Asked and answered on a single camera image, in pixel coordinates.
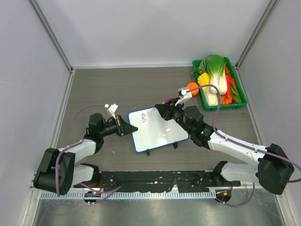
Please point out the toy bok choy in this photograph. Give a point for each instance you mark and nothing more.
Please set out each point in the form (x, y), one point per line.
(216, 70)

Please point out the wire whiteboard stand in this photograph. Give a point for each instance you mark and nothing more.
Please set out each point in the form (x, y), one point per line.
(173, 145)

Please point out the orange toy fruit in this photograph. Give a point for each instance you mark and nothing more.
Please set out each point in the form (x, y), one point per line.
(193, 86)

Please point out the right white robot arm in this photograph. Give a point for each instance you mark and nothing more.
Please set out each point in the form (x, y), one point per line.
(267, 166)

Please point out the green toy pea pods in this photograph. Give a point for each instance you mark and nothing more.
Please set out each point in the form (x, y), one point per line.
(235, 94)

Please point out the red toy peppers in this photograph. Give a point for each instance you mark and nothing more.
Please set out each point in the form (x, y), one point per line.
(227, 98)

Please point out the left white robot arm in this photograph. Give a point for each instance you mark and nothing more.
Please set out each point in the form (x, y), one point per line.
(57, 172)

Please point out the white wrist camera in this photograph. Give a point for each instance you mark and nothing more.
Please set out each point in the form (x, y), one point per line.
(111, 109)
(184, 95)

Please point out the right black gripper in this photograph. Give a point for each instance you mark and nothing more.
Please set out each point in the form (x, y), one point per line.
(166, 110)

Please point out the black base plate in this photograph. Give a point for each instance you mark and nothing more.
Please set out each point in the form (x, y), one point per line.
(187, 181)

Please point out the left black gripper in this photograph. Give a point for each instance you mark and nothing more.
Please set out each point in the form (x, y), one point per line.
(122, 128)

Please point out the white slotted cable duct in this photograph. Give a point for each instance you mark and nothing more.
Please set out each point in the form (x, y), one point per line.
(174, 194)

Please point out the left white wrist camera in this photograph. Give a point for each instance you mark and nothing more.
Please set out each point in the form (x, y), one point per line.
(111, 109)

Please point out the white marker magenta cap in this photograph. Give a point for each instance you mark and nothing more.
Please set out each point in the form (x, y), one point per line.
(159, 106)

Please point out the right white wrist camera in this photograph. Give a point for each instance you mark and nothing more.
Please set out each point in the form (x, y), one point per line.
(184, 95)

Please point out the blue framed whiteboard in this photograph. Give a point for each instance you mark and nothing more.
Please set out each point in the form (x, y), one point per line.
(153, 131)

